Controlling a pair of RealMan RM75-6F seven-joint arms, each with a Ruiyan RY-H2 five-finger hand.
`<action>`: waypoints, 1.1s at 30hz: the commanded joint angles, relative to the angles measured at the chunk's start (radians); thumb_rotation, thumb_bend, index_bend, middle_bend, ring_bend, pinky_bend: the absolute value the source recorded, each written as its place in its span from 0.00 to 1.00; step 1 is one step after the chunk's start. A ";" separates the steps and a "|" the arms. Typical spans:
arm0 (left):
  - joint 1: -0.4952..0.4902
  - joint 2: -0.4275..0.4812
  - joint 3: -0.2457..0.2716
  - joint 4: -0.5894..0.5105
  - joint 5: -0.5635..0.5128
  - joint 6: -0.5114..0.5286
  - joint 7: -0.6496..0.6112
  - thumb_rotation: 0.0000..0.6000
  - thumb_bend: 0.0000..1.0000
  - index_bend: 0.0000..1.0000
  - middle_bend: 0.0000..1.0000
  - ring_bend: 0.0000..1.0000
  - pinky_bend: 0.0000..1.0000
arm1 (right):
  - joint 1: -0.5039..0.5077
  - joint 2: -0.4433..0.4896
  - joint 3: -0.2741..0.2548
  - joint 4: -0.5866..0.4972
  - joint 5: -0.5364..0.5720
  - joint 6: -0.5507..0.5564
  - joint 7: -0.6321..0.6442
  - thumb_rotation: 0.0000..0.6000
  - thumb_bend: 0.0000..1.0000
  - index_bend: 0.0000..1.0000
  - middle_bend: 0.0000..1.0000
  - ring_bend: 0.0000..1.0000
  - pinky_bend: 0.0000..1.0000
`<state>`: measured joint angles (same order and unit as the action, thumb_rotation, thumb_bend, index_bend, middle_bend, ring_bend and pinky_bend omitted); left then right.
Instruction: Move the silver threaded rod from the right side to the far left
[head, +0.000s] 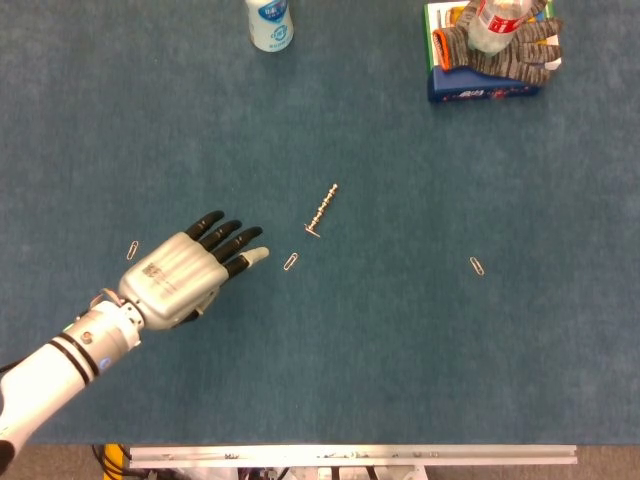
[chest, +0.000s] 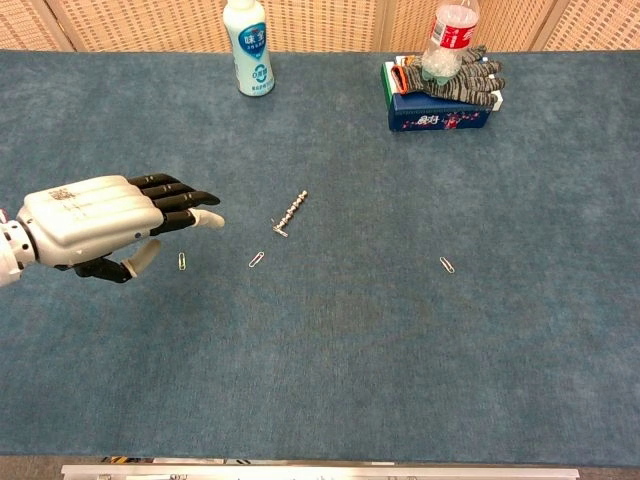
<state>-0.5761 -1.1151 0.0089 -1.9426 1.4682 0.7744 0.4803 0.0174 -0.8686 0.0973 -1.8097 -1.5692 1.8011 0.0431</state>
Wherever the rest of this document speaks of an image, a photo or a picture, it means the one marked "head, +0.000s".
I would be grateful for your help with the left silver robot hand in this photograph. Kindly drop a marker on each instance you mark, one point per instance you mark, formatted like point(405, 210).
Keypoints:
point(170, 280)

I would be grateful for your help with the metal magnetic bar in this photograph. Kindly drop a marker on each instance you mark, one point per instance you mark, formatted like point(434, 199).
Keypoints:
point(322, 207)

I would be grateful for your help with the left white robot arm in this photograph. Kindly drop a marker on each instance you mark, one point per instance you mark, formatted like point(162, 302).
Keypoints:
point(45, 380)

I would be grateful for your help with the yellow robot base part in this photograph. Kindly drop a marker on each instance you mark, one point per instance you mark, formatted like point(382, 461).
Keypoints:
point(117, 452)

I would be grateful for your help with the white yogurt drink bottle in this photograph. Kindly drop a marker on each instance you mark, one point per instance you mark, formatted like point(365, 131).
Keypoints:
point(270, 30)

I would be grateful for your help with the dark blue carton box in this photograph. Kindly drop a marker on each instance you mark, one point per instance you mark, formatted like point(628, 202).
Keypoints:
point(450, 85)

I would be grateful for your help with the clear bottle with red label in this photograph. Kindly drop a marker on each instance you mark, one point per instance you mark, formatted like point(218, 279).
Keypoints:
point(492, 30)

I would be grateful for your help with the grey striped knit glove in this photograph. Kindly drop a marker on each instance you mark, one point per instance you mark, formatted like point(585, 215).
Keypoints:
point(520, 60)

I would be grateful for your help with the aluminium profile rail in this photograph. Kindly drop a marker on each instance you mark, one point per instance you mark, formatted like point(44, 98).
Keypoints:
point(350, 456)

